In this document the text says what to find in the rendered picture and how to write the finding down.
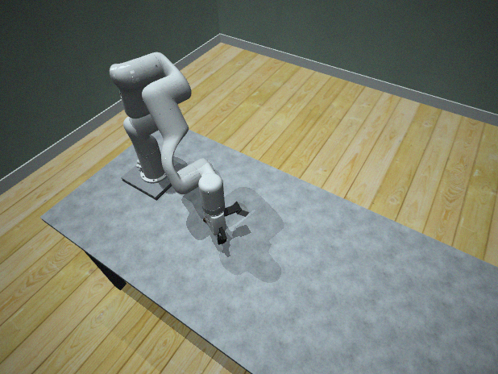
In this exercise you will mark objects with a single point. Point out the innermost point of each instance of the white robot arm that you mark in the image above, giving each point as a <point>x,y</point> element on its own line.
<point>155,108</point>

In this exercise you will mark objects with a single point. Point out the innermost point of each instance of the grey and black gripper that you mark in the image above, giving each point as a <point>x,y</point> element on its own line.
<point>217,225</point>

